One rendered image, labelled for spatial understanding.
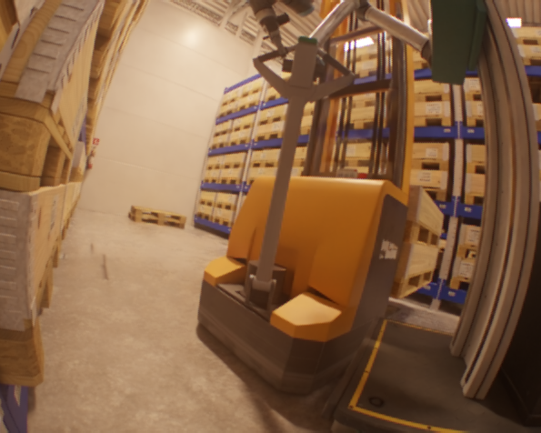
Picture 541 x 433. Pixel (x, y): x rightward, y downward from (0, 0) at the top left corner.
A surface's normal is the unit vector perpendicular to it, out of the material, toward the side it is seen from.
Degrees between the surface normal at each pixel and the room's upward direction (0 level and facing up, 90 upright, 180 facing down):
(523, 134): 90
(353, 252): 74
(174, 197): 90
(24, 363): 90
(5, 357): 90
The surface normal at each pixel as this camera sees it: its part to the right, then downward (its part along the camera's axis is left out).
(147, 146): 0.66, 0.13
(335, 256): -0.64, -0.41
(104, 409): 0.19, -0.98
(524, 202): -0.51, -0.10
